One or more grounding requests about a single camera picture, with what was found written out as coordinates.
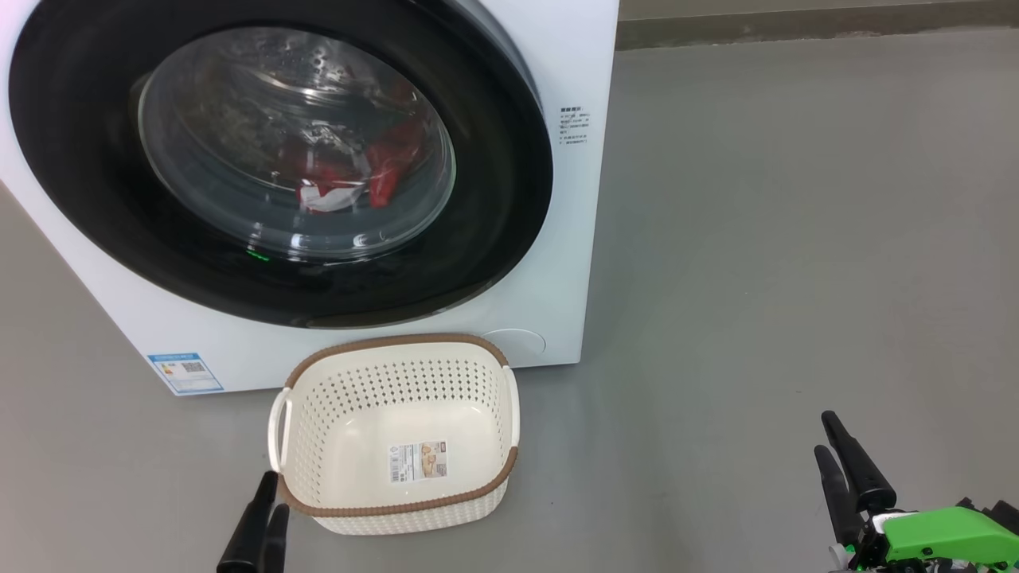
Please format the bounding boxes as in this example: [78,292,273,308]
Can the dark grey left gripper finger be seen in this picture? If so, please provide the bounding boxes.
[217,471,278,573]
[260,503,289,573]

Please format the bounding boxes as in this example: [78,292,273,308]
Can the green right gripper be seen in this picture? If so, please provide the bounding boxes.
[814,411,1019,573]

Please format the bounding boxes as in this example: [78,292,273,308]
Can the red and white garment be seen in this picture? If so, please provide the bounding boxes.
[299,119,427,212]

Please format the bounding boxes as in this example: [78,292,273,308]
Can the black glass washer door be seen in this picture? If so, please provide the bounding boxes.
[8,0,554,329]

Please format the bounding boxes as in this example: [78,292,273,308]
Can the cream laundry basket brown rim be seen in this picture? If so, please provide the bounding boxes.
[268,334,521,536]

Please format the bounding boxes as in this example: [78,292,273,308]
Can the white front-load washing machine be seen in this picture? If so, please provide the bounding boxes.
[0,0,620,396]

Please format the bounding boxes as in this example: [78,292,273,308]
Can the paper product label sticker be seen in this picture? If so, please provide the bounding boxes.
[388,442,448,484]

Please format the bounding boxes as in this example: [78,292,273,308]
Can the blue energy label sticker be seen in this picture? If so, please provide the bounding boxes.
[147,352,224,395]

